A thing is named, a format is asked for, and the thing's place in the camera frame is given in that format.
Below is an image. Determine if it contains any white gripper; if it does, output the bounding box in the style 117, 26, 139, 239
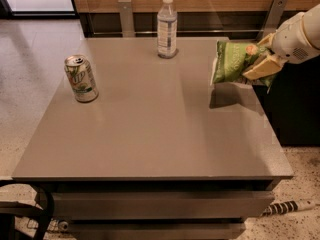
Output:
242, 11, 320, 80

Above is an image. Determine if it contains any green jalapeno chip bag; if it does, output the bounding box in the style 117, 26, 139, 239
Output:
211, 41, 277, 88

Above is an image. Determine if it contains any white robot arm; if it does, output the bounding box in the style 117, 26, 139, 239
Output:
243, 5, 320, 80

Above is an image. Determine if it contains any clear plastic water bottle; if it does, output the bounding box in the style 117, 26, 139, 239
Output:
157, 0, 177, 58

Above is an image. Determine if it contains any grey upper drawer front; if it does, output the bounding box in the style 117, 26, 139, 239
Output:
53, 191, 274, 220

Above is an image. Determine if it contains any grey drawer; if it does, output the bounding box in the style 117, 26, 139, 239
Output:
69, 223, 245, 240
53, 191, 274, 220

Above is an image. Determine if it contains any green 7up soda can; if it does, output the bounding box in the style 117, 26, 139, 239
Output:
64, 55, 99, 103

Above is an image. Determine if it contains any grey lower drawer front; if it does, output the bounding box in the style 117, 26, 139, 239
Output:
69, 223, 245, 240

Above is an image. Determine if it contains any black chair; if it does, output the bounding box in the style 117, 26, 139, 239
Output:
0, 184, 54, 240

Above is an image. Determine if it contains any right metal bracket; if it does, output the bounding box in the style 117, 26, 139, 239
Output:
257, 0, 288, 41

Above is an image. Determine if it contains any metal bracket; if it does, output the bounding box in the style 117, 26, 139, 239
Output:
118, 0, 135, 38
257, 0, 288, 41

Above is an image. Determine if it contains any left metal bracket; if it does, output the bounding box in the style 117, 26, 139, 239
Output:
118, 0, 135, 38

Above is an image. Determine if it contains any striped black white cable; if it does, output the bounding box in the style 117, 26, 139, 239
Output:
260, 198, 317, 218

